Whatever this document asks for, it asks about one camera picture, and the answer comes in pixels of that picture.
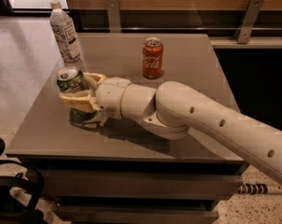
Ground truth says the metal bracket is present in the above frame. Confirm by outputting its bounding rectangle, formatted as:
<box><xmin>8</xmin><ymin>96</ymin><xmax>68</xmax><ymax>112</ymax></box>
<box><xmin>106</xmin><ymin>0</ymin><xmax>121</xmax><ymax>33</ymax></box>
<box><xmin>234</xmin><ymin>0</ymin><xmax>264</xmax><ymax>44</ymax></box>

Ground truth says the red Coca-Cola can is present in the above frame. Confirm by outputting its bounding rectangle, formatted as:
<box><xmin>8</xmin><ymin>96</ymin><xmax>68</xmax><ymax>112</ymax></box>
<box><xmin>142</xmin><ymin>37</ymin><xmax>163</xmax><ymax>79</ymax></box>

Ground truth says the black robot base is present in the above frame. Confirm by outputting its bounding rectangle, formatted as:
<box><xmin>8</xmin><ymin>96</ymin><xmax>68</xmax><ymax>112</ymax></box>
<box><xmin>0</xmin><ymin>138</ymin><xmax>48</xmax><ymax>224</ymax></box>

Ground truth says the striped white cable plug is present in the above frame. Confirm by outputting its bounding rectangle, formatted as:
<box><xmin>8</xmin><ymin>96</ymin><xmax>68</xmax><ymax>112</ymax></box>
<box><xmin>237</xmin><ymin>183</ymin><xmax>282</xmax><ymax>195</ymax></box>

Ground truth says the green soda can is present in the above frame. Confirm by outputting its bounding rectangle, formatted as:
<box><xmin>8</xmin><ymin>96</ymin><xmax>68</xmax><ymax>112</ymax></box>
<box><xmin>56</xmin><ymin>66</ymin><xmax>90</xmax><ymax>115</ymax></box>

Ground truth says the clear plastic water bottle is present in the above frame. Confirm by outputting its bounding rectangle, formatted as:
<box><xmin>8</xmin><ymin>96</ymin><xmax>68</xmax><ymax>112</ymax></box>
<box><xmin>49</xmin><ymin>0</ymin><xmax>80</xmax><ymax>63</ymax></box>

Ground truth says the left metal bracket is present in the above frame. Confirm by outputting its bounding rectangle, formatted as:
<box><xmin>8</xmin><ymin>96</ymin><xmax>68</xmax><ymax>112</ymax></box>
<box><xmin>106</xmin><ymin>0</ymin><xmax>121</xmax><ymax>33</ymax></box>

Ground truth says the right metal bracket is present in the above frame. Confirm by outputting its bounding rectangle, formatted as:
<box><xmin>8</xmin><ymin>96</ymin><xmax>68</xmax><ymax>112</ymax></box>
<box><xmin>234</xmin><ymin>0</ymin><xmax>264</xmax><ymax>44</ymax></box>

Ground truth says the grey drawer cabinet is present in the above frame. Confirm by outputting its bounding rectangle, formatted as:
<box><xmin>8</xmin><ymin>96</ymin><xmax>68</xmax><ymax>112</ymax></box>
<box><xmin>7</xmin><ymin>34</ymin><xmax>247</xmax><ymax>224</ymax></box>

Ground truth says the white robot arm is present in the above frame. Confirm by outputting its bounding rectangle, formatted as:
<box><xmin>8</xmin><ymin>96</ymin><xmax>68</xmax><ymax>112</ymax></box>
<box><xmin>57</xmin><ymin>67</ymin><xmax>282</xmax><ymax>185</ymax></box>

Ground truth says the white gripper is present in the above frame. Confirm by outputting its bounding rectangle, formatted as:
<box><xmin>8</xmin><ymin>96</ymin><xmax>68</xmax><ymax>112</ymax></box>
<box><xmin>59</xmin><ymin>72</ymin><xmax>131</xmax><ymax>119</ymax></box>

